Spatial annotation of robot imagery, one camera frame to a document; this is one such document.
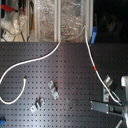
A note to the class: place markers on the grey flat gripper finger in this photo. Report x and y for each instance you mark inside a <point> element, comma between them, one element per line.
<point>99,106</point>

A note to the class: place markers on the grey clip near gripper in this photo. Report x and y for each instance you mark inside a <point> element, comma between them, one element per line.
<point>108,82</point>

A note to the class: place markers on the blue plastic object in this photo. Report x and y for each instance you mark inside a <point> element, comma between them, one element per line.
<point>94,34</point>

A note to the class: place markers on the blue object at corner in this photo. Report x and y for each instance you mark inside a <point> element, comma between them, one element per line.
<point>2,120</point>

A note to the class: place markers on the clear plastic bag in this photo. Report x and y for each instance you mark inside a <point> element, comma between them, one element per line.
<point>59,19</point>

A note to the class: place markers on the white device with red parts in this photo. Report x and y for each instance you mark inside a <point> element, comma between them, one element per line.
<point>13,19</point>

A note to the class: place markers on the upper grey cable clip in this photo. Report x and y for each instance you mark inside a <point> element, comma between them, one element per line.
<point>53,90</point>

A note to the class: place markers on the grey cable clip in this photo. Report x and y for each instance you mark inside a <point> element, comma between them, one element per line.
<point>53,90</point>
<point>37,105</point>

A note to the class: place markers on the lower grey cable clip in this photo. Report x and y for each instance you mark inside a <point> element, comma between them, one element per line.
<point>37,105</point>

